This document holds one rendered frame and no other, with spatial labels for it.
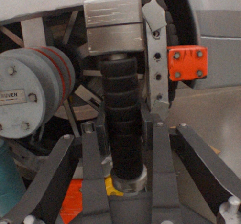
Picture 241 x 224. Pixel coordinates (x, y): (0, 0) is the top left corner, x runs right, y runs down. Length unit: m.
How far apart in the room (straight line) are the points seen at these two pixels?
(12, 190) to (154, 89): 0.37
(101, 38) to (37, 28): 0.27
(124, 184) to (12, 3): 0.23
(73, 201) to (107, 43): 0.48
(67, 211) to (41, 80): 0.44
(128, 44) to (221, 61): 0.49
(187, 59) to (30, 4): 0.31
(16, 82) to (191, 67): 0.33
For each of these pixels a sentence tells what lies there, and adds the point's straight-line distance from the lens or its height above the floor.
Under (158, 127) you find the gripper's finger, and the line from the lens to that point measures 0.16.
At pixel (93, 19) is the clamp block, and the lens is 0.17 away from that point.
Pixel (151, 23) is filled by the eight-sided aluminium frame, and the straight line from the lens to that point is 0.39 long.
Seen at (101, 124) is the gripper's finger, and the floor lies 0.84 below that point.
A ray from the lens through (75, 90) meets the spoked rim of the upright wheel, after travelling 0.52.
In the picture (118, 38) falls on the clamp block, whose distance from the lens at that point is 0.17.
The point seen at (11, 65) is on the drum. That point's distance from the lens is 0.28.
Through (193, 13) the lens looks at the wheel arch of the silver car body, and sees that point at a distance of 0.59.
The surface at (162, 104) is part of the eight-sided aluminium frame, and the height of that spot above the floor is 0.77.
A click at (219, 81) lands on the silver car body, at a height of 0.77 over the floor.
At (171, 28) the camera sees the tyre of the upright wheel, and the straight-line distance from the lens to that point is 0.49.
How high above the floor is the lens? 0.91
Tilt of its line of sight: 19 degrees down
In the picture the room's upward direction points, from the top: 6 degrees counter-clockwise
